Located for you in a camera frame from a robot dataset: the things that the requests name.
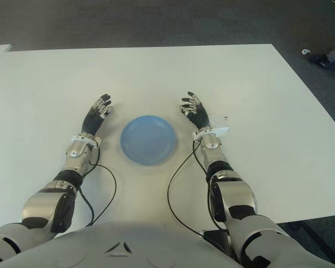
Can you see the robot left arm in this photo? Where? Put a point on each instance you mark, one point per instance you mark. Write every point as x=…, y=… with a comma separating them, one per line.
x=75, y=150

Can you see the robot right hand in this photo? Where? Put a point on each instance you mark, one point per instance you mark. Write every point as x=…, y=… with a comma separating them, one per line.
x=200, y=115

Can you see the white charger block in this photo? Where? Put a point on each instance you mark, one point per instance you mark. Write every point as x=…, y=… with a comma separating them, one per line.
x=221, y=121

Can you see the black box under table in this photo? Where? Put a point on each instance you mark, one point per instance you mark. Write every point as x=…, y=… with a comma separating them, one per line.
x=216, y=240

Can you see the blue round plate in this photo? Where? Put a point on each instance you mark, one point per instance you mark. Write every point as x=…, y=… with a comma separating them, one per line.
x=150, y=139

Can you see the black table leg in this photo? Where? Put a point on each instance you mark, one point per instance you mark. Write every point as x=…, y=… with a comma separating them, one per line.
x=315, y=237

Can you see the dark blue shoe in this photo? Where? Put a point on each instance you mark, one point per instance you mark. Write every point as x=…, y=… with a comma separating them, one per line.
x=322, y=60

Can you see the small white floor object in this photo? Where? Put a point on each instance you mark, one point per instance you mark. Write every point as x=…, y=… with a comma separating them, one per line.
x=305, y=51

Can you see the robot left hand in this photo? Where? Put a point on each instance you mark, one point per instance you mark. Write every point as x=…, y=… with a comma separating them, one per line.
x=93, y=123

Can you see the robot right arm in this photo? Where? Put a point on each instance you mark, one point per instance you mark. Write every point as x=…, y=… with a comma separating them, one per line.
x=234, y=192

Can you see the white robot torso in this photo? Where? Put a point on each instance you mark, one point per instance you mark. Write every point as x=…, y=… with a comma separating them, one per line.
x=123, y=245

